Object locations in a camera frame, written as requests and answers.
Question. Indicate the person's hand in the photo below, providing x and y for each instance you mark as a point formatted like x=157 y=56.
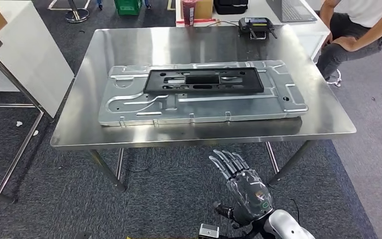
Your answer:
x=344 y=43

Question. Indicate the black plastic panel part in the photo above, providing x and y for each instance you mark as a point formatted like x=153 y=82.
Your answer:
x=154 y=86

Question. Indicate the person's forearm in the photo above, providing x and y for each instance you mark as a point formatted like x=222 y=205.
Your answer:
x=326 y=16
x=379 y=34

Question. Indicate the stainless steel workbench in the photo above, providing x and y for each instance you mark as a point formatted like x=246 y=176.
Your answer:
x=128 y=49

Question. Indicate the chrome stool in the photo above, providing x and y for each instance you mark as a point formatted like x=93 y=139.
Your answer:
x=334 y=79

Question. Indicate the person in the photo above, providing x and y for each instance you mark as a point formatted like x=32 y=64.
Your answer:
x=365 y=11

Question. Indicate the white table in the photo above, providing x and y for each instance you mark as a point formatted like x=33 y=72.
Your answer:
x=303 y=28

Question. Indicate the grey laptop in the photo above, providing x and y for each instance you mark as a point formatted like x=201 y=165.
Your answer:
x=290 y=10

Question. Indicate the black remote controller with screen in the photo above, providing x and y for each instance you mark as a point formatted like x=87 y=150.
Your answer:
x=243 y=26

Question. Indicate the black zip case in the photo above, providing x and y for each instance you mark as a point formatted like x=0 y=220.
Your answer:
x=230 y=6

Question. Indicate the stamped aluminium plate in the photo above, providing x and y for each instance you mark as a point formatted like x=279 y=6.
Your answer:
x=210 y=105

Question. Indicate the red flat stick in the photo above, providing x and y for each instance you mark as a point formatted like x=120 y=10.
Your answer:
x=191 y=22

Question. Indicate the red drink cup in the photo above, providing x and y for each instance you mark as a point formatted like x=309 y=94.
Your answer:
x=189 y=13

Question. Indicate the green plastic crate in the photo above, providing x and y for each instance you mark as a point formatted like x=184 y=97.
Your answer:
x=128 y=7

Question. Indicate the blue wheeled bin rack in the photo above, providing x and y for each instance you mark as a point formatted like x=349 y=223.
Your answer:
x=99 y=4

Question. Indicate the white panel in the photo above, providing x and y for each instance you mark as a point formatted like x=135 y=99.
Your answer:
x=29 y=49

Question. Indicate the white paper scrap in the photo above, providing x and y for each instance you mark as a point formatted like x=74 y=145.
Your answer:
x=35 y=132
x=19 y=123

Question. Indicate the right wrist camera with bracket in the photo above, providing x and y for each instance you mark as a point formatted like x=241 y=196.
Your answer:
x=208 y=231

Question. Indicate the chrome stanchion post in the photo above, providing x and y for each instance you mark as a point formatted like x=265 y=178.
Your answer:
x=77 y=14

